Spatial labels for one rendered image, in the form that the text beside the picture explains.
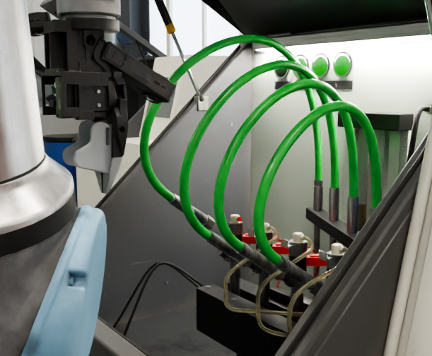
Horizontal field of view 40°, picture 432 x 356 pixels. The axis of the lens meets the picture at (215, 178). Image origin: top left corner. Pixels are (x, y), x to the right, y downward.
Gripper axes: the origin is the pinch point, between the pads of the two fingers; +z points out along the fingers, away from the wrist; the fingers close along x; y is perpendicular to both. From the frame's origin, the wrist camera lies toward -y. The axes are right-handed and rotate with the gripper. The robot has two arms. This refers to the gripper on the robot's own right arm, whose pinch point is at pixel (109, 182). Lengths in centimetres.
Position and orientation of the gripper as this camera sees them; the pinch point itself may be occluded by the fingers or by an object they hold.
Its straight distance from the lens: 77.1
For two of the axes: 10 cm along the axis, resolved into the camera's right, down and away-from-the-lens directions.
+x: 5.7, 1.2, -8.1
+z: 0.0, 9.9, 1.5
